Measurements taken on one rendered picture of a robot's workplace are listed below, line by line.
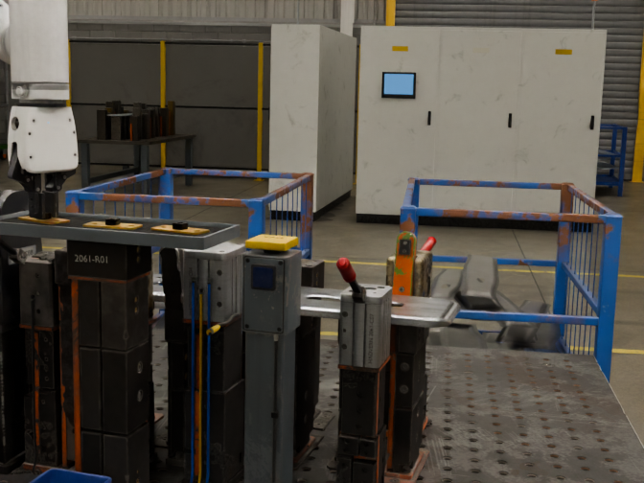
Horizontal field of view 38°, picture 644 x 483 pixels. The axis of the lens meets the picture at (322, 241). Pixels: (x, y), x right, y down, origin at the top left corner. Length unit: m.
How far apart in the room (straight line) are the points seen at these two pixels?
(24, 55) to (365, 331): 0.66
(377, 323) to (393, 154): 8.10
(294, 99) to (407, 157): 1.30
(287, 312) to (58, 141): 0.45
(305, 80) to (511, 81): 2.06
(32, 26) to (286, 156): 8.24
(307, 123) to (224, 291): 8.08
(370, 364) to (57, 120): 0.61
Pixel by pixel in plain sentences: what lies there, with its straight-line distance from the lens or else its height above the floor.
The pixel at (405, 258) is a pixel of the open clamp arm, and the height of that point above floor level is 1.06.
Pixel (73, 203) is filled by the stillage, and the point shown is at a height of 0.90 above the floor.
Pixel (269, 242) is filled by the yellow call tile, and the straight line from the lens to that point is 1.29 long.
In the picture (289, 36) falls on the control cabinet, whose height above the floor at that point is 1.88.
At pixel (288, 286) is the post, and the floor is 1.10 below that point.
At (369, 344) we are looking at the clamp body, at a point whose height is 0.98.
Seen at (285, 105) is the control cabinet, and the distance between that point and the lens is 9.60.
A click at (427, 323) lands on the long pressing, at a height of 1.00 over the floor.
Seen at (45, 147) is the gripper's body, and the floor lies 1.28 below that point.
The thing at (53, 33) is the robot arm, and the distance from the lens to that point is 1.45.
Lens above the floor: 1.37
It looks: 9 degrees down
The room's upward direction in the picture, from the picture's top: 1 degrees clockwise
